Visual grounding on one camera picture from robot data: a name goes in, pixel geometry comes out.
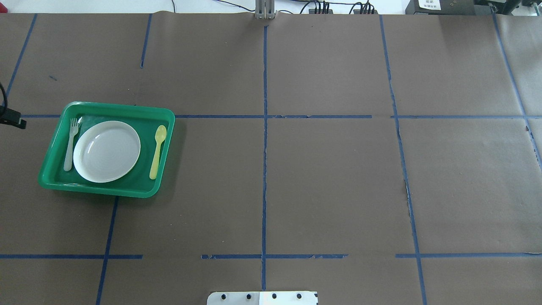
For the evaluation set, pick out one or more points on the pale green plastic fork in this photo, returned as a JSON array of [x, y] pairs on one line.
[[73, 131]]

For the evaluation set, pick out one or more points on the yellow plastic spoon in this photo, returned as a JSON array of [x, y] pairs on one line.
[[160, 136]]

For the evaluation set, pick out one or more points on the green plastic tray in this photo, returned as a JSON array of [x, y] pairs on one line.
[[136, 183]]

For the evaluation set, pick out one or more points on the black power strip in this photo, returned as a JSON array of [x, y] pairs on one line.
[[320, 8]]

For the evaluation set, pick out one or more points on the white round plate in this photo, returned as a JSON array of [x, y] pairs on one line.
[[107, 151]]

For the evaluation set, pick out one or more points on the aluminium frame post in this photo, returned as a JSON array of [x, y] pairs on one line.
[[265, 9]]

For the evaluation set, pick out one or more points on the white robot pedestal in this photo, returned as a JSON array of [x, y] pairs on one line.
[[263, 298]]

